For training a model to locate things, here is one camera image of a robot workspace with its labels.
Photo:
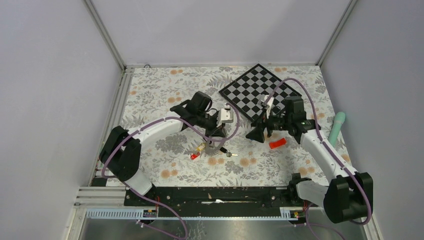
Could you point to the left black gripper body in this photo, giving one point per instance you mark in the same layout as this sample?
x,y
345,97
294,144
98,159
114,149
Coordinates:
x,y
209,123

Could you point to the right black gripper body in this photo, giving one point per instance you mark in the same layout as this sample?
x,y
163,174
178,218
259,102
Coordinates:
x,y
274,123

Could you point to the large grey metal keyring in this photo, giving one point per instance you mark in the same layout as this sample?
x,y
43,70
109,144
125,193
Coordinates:
x,y
212,148

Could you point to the yellow key tag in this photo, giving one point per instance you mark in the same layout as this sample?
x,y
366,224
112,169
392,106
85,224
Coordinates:
x,y
201,147

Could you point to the black key fob with key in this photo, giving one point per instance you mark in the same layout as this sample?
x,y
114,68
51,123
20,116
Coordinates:
x,y
227,152

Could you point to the red key tag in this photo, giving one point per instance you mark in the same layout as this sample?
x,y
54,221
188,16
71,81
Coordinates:
x,y
194,156

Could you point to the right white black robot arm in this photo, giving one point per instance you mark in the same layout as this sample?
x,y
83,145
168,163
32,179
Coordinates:
x,y
349,193

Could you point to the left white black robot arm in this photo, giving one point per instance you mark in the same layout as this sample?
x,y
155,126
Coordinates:
x,y
122,150

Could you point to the red plastic block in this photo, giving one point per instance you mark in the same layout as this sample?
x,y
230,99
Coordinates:
x,y
276,144

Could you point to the black white checkerboard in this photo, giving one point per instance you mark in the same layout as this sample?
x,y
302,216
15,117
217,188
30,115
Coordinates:
x,y
246,91

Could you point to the floral table mat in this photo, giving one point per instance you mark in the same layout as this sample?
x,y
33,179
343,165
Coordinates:
x,y
167,163

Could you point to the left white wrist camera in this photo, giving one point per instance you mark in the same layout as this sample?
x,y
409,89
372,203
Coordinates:
x,y
225,115

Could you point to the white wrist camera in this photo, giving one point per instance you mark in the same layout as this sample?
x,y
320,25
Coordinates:
x,y
225,115
267,102

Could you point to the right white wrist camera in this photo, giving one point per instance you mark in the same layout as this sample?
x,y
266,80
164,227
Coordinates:
x,y
267,102

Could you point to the mint green cylinder handle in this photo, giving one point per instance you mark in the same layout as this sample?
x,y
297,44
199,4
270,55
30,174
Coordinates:
x,y
338,121

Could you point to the white slotted cable duct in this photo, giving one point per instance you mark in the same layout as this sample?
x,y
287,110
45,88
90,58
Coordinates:
x,y
278,214

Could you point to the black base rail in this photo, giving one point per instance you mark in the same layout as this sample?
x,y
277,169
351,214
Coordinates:
x,y
191,199

